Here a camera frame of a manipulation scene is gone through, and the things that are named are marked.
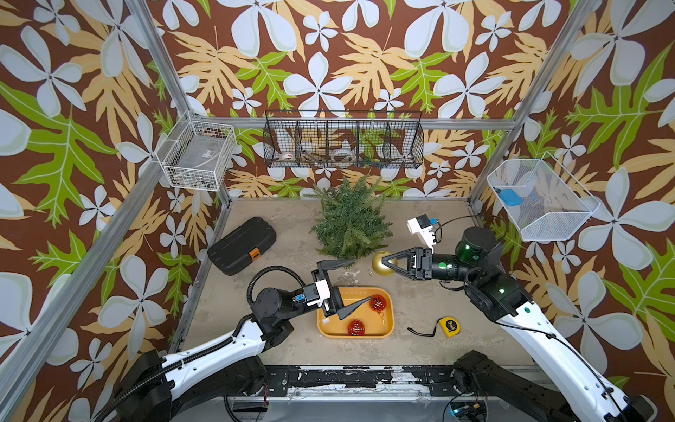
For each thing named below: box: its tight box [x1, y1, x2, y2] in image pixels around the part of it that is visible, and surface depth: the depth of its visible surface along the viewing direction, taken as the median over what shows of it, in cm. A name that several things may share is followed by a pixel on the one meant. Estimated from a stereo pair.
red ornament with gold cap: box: [369, 294, 387, 317], surface depth 86 cm
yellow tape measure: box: [406, 316, 462, 338], surface depth 84 cm
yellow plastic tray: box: [316, 286, 395, 339], surface depth 86 cm
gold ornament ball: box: [371, 251, 399, 277], surface depth 58 cm
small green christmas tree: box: [305, 174, 394, 262], surface depth 78 cm
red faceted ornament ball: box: [347, 319, 366, 337], surface depth 80 cm
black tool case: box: [207, 216, 277, 277], surface depth 100 cm
